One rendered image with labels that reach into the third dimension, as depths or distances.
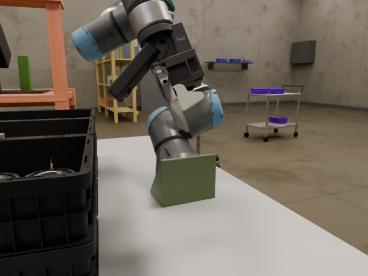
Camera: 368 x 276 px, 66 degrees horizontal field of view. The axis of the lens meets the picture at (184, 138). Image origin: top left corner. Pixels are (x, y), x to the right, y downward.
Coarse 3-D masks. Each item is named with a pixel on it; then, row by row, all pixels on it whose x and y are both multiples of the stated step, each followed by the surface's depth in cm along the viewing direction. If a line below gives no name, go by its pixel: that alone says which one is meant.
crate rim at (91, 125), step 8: (16, 120) 89; (24, 120) 90; (32, 120) 90; (40, 120) 90; (48, 120) 91; (56, 120) 92; (64, 120) 92; (72, 120) 93; (88, 128) 76; (32, 136) 65; (40, 136) 65; (48, 136) 65
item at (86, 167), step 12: (84, 156) 49; (84, 168) 42; (0, 180) 38; (12, 180) 38; (24, 180) 38; (36, 180) 38; (48, 180) 39; (60, 180) 39; (72, 180) 40; (84, 180) 40; (0, 192) 37; (12, 192) 38; (24, 192) 38; (36, 192) 38; (48, 192) 39; (60, 192) 39
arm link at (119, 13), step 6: (120, 6) 61; (114, 12) 61; (120, 12) 60; (114, 18) 60; (120, 18) 60; (126, 18) 60; (120, 24) 60; (126, 24) 60; (126, 30) 61; (132, 30) 61; (126, 36) 62; (132, 36) 63
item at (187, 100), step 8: (176, 88) 48; (184, 88) 48; (176, 96) 46; (184, 96) 46; (192, 96) 46; (200, 96) 46; (176, 104) 45; (184, 104) 46; (192, 104) 45; (176, 112) 44; (184, 112) 45; (176, 120) 45; (184, 120) 44; (184, 128) 44
